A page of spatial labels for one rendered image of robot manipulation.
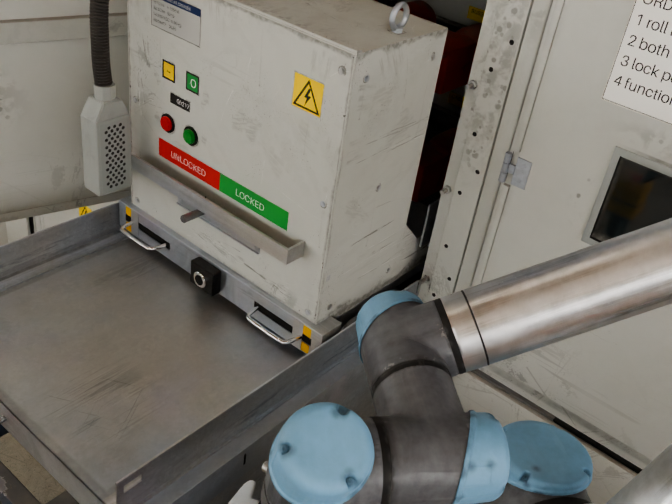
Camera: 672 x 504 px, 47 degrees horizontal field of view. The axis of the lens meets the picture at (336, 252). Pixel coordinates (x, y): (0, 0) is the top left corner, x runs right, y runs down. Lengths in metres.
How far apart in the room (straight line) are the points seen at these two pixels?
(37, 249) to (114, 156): 0.24
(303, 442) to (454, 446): 0.13
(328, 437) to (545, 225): 0.73
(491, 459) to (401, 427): 0.08
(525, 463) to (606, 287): 0.27
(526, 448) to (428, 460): 0.32
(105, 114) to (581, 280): 0.89
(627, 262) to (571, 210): 0.48
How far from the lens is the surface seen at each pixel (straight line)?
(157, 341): 1.34
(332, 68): 1.07
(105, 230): 1.59
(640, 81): 1.12
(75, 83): 1.62
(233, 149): 1.26
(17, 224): 2.64
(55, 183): 1.70
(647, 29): 1.11
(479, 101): 1.26
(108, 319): 1.39
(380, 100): 1.13
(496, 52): 1.23
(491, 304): 0.71
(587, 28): 1.14
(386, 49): 1.10
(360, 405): 1.49
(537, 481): 0.90
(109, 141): 1.38
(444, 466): 0.63
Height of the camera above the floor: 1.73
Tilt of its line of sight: 34 degrees down
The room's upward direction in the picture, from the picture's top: 9 degrees clockwise
